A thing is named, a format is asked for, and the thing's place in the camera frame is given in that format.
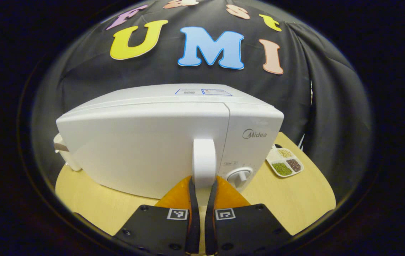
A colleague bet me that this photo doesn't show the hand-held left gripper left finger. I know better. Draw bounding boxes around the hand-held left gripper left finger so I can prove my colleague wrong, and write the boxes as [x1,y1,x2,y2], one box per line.
[112,175,201,255]

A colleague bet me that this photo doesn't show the black backdrop cloth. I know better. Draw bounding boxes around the black backdrop cloth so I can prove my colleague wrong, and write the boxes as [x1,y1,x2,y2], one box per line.
[32,0,372,199]

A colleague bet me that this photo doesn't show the white toaster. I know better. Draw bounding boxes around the white toaster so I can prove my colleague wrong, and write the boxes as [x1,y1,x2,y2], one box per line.
[53,133,82,172]

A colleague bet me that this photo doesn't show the white microwave oven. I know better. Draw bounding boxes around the white microwave oven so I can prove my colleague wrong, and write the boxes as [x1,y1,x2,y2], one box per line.
[56,84,284,199]

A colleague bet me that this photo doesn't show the green beans pile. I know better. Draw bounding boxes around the green beans pile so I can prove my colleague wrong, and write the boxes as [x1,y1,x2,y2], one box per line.
[272,162,292,176]

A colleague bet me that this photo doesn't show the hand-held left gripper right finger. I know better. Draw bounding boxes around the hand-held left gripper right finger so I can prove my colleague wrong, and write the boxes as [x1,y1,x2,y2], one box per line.
[204,175,292,256]

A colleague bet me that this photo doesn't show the white divided dish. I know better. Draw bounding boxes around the white divided dish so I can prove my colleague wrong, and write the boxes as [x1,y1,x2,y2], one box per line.
[266,145,304,178]

